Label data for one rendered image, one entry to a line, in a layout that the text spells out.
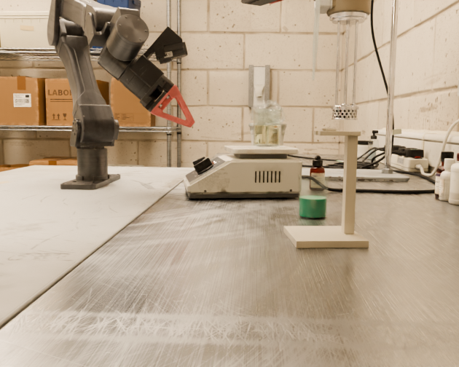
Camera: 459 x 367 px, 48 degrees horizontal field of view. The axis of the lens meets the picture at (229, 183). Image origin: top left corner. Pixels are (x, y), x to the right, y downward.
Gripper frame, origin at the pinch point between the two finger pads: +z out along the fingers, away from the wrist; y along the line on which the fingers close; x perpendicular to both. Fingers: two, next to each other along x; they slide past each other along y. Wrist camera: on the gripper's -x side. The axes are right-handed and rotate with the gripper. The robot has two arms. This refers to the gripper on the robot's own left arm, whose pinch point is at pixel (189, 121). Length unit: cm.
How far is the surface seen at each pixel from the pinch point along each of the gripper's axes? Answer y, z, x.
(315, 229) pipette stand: -40.4, 17.9, 0.9
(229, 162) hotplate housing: -11.5, 9.3, 1.0
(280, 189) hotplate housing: -11.5, 19.2, -1.3
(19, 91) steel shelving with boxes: 214, -75, 44
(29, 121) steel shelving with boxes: 213, -60, 53
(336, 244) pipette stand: -46.2, 18.6, 0.8
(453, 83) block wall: 31, 47, -54
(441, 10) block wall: 44, 35, -72
